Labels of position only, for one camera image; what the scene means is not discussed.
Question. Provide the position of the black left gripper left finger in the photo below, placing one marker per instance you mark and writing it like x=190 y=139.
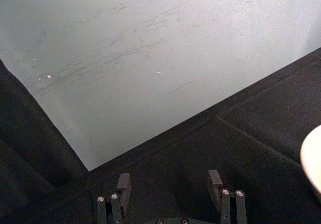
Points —
x=118 y=199

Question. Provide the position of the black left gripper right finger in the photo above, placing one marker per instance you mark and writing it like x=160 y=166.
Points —
x=225 y=201

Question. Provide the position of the black table cloth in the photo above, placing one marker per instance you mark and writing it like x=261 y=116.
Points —
x=250 y=146

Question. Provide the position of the white bowl with leaf pattern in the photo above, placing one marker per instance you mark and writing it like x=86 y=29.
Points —
x=313 y=158

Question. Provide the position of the black curtain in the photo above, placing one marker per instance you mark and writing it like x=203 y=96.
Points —
x=25 y=121

